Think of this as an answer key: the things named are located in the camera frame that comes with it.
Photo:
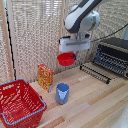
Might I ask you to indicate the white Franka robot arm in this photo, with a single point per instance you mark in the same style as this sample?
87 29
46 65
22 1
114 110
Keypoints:
83 18

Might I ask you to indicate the red shopping basket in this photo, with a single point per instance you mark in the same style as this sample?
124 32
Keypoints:
20 101

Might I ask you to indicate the blue plastic cup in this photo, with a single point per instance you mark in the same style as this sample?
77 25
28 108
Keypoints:
62 93

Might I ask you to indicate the red bowl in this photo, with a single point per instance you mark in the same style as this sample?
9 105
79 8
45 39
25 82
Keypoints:
66 59

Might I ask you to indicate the yellow red food box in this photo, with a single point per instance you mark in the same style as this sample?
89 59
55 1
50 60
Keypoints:
45 77

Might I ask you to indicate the black toaster oven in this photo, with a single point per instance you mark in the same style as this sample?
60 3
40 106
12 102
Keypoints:
112 55

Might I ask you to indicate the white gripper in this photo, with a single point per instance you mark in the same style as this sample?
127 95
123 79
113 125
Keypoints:
75 44

